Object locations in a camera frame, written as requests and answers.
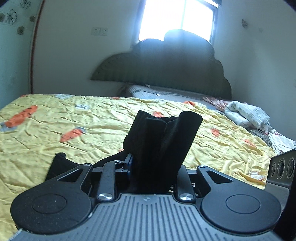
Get black pants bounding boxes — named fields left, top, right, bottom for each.
left=45, top=110, right=203, bottom=194

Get white patterned bundled cloth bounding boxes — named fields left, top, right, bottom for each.
left=224, top=101, right=271, bottom=132

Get yellow floral bedspread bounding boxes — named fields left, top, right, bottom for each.
left=1, top=94, right=275, bottom=240

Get grey striped pillow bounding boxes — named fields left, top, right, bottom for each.
left=124, top=84, right=220, bottom=102

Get dark scalloped headboard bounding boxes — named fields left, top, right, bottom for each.
left=91, top=30, right=232, bottom=99

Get bright window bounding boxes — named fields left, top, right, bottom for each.
left=132, top=1, right=222, bottom=46

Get glass floral wardrobe door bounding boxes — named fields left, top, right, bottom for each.
left=0, top=0, right=42, bottom=108

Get white wall socket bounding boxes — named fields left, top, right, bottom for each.
left=91, top=27, right=101, bottom=36
left=100, top=28, right=108, bottom=36

